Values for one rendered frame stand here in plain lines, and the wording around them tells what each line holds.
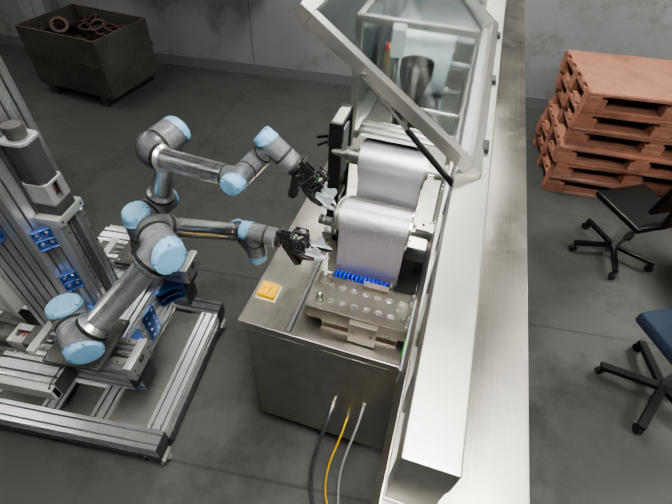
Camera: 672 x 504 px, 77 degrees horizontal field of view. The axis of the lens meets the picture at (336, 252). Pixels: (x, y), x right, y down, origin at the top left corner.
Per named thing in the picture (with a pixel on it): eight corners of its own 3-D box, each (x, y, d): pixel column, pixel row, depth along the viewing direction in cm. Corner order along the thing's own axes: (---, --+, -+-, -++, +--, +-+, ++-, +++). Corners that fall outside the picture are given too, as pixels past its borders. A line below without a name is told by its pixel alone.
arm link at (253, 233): (246, 230, 170) (244, 214, 164) (272, 237, 168) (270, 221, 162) (237, 244, 165) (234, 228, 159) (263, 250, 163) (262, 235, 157)
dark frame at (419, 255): (340, 264, 182) (343, 230, 168) (417, 283, 177) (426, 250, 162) (335, 276, 177) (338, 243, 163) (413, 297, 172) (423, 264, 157)
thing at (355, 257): (336, 269, 164) (338, 235, 151) (396, 285, 160) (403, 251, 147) (336, 270, 164) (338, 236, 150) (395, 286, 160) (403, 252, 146)
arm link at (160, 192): (135, 213, 192) (141, 123, 150) (158, 194, 201) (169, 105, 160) (158, 228, 192) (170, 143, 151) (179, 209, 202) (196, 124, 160)
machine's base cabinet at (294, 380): (373, 161, 394) (385, 68, 331) (443, 175, 382) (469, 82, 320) (262, 418, 225) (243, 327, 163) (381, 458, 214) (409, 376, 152)
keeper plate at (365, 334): (348, 336, 157) (350, 318, 149) (374, 343, 155) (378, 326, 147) (346, 341, 155) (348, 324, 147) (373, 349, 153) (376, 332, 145)
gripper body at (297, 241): (304, 243, 153) (273, 235, 155) (304, 259, 160) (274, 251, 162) (311, 229, 158) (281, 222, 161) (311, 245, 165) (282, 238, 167)
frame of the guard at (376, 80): (389, -66, 167) (402, -84, 162) (484, 36, 181) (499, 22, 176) (279, 33, 91) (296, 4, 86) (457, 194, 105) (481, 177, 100)
